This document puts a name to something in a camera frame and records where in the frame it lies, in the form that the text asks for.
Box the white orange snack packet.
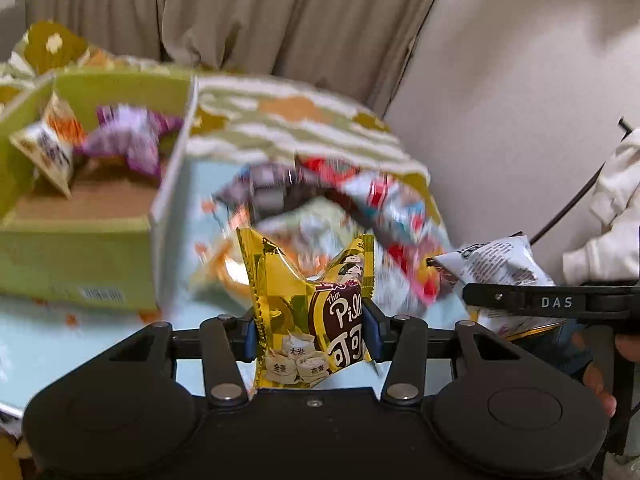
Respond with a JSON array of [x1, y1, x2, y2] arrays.
[[9, 95, 88, 198]]

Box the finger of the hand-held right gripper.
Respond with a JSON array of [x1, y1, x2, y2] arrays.
[[462, 282, 588, 322]]

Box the person's blue trousers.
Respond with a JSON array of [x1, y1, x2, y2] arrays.
[[540, 322, 596, 386]]

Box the purple snack packet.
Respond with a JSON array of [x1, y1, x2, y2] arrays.
[[97, 104, 184, 137], [82, 125, 167, 177]]

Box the pile of assorted snack packets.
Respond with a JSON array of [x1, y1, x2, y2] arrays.
[[212, 155, 453, 311]]

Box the person's right hand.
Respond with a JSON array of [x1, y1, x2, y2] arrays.
[[572, 332, 640, 418]]

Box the beige curtain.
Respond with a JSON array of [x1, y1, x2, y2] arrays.
[[17, 0, 453, 116]]

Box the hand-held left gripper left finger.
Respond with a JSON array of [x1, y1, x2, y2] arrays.
[[107, 305, 257, 408]]

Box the black cable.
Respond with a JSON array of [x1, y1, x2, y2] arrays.
[[530, 117, 633, 243]]

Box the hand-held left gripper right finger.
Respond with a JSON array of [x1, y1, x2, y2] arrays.
[[361, 299, 522, 407]]

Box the yellow snack packet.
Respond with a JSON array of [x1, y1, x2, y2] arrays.
[[236, 227, 377, 391]]

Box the person's right forearm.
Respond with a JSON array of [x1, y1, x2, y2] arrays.
[[562, 130, 640, 286]]

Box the white black snack packet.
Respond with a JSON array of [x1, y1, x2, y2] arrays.
[[432, 232, 568, 341]]

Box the green cardboard box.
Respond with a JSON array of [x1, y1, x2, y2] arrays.
[[0, 69, 201, 311]]

